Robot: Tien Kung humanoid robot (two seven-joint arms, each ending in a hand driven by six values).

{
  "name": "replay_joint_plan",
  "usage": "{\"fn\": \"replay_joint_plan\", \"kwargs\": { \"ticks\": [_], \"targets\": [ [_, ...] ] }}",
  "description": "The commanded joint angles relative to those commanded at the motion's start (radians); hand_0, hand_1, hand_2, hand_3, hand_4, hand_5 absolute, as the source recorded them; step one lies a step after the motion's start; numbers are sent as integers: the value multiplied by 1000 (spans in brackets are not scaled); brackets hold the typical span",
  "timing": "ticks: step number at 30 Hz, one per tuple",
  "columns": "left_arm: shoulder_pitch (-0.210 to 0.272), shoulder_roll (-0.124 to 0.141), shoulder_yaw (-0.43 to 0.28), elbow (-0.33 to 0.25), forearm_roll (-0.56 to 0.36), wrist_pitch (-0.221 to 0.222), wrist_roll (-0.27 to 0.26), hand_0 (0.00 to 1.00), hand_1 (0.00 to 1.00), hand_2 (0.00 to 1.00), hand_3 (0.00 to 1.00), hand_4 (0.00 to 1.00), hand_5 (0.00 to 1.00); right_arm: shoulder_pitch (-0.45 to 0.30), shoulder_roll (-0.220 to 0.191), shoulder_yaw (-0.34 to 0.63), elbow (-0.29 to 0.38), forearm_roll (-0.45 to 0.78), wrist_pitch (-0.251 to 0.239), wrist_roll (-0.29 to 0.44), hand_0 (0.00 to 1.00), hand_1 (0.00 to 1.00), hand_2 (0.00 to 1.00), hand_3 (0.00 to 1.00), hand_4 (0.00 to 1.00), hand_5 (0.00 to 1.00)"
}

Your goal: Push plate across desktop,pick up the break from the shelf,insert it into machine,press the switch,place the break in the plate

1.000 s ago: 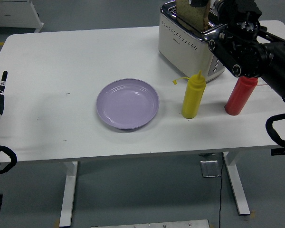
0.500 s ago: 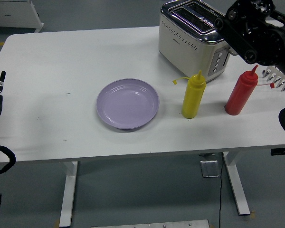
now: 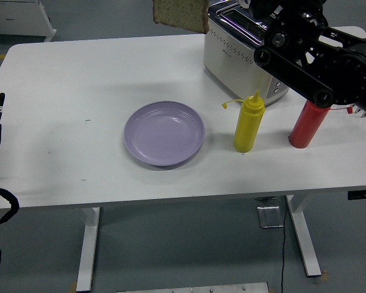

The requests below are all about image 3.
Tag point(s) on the purple plate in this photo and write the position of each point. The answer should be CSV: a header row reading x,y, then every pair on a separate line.
x,y
163,134

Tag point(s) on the brown bread slice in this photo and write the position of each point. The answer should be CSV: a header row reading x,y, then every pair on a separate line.
x,y
180,12

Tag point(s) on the cream and chrome toaster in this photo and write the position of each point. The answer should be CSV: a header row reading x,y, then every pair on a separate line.
x,y
228,55

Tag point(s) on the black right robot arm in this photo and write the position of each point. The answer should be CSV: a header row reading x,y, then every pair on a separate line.
x,y
347,73

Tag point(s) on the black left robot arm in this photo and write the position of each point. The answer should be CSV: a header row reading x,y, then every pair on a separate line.
x,y
14,201

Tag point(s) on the white background machine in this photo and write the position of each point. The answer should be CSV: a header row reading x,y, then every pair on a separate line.
x,y
15,18

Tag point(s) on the small metal floor plate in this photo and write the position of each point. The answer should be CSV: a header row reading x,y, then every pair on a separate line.
x,y
270,216

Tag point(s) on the white table leg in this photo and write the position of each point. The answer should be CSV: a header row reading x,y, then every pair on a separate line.
x,y
306,244
87,253

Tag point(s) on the yellow squeeze bottle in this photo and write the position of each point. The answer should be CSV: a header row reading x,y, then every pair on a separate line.
x,y
247,131

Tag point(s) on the red squeeze bottle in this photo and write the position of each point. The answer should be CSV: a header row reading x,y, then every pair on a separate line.
x,y
306,128

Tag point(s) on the black table control panel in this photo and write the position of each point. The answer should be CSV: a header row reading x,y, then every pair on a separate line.
x,y
363,194

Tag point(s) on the wide metal base plate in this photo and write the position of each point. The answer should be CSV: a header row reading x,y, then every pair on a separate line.
x,y
192,288

